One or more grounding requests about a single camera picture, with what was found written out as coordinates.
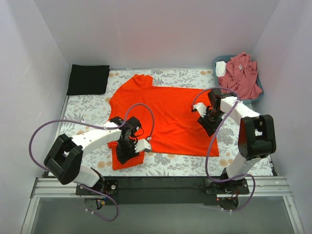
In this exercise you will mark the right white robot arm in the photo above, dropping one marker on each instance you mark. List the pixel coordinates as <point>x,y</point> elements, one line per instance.
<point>256,138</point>

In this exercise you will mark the white t-shirt in basket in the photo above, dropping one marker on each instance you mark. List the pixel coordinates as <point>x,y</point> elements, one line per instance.
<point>220,68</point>

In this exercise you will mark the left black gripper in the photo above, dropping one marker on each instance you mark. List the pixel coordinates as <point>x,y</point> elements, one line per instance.
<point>126,156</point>

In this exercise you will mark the aluminium rail frame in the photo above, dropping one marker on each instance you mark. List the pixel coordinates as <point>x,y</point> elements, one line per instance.
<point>265,186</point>

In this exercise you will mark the teal laundry basket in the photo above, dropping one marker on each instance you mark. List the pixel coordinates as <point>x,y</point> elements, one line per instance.
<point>226,59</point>

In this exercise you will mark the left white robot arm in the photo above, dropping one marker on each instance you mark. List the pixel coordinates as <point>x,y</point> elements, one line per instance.
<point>65,157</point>

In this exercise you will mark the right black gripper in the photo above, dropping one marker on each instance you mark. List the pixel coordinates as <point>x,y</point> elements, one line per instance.
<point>208,125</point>

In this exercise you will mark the floral table mat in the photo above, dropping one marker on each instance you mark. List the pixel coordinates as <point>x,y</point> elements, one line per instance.
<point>96,110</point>

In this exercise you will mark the orange t-shirt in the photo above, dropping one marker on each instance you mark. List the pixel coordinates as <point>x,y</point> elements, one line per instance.
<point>166,112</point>

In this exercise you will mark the folded black t-shirt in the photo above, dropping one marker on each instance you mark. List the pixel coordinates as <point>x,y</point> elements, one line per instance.
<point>88,80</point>

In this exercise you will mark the pink t-shirt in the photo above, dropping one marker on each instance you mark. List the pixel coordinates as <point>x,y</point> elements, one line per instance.
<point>240,77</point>

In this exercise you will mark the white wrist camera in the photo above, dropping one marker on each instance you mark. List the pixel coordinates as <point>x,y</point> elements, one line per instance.
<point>143,146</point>
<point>201,108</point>

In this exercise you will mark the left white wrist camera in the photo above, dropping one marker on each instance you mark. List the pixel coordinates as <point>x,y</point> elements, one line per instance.
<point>143,146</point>

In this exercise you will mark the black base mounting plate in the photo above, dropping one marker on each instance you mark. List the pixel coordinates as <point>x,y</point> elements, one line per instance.
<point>164,189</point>

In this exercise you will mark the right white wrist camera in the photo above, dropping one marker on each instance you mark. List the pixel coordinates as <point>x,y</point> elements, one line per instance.
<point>201,108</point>

